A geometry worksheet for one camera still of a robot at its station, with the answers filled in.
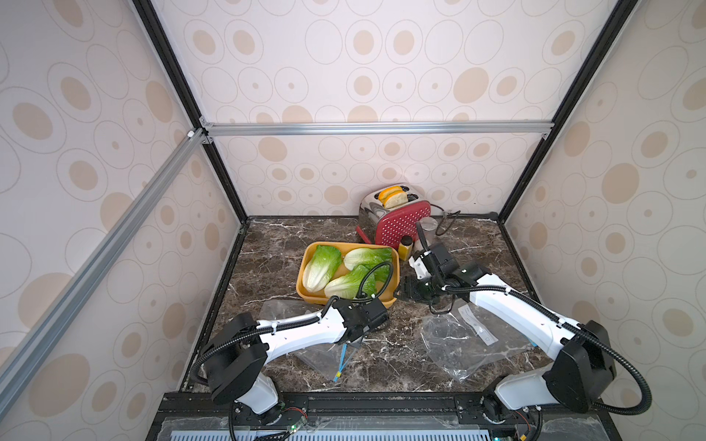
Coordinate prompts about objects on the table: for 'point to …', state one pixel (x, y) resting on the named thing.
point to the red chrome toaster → (385, 226)
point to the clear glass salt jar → (429, 225)
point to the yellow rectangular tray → (321, 296)
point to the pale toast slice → (395, 198)
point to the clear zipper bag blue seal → (326, 359)
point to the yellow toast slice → (386, 192)
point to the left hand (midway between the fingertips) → (353, 332)
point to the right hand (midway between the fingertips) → (408, 292)
